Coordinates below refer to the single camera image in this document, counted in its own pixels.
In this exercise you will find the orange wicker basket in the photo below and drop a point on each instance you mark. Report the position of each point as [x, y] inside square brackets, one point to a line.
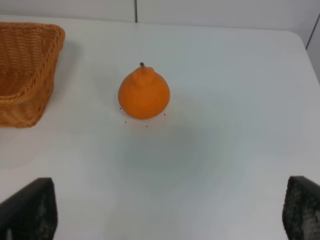
[29, 53]

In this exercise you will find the orange with stem knob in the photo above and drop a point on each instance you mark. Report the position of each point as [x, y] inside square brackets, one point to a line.
[144, 93]

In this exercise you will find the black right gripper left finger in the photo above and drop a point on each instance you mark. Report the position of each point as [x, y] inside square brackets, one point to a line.
[31, 213]

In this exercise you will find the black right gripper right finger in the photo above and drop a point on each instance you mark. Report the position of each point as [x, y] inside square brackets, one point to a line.
[301, 209]

